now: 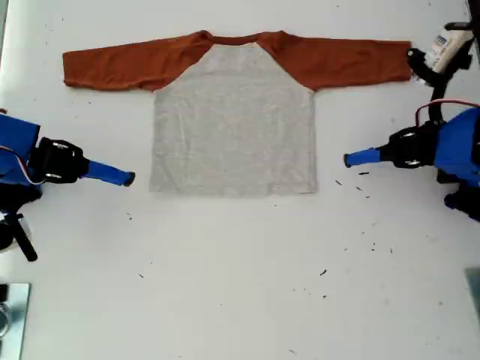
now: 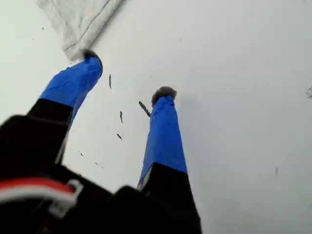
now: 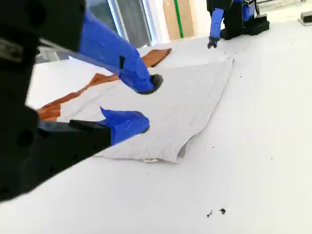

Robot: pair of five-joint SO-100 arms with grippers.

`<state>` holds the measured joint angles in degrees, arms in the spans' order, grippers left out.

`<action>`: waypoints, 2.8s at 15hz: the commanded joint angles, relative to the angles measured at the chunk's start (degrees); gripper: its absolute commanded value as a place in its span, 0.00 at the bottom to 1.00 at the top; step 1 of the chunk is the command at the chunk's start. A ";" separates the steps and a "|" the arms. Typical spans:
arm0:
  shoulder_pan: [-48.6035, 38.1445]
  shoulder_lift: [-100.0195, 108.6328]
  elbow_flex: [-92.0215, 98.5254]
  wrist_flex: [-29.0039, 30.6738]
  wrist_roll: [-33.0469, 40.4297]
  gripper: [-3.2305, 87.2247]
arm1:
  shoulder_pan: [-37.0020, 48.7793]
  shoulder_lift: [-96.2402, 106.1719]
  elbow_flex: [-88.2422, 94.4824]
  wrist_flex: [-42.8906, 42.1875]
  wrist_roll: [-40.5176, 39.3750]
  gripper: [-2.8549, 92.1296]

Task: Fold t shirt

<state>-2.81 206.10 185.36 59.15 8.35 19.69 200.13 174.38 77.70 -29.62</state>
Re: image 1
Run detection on red and white wire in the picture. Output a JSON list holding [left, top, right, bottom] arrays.
[[0, 144, 43, 187], [415, 99, 480, 128]]

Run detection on grey t-shirt with brown sleeves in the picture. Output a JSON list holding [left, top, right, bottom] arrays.
[[61, 29, 413, 197]]

